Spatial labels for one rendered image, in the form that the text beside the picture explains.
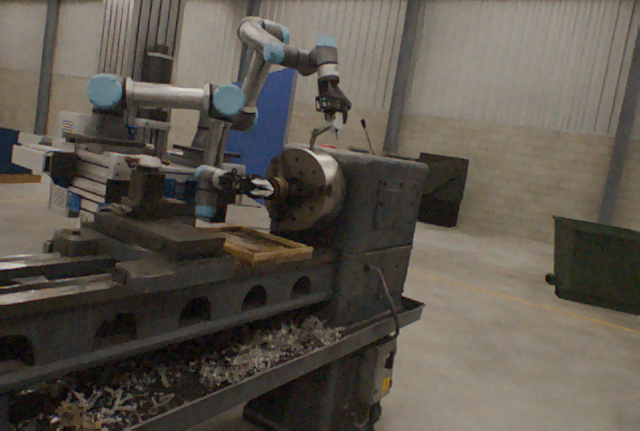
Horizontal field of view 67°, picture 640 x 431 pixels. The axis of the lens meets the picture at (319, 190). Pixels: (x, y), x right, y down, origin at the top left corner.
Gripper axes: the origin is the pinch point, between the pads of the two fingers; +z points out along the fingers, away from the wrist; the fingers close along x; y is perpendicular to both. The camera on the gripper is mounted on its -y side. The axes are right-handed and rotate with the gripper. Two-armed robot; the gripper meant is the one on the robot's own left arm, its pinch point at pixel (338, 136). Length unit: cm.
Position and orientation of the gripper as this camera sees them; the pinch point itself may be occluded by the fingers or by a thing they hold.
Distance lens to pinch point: 171.2
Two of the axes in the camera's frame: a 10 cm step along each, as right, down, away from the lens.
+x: 8.1, -1.4, -5.8
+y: -5.8, -0.2, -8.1
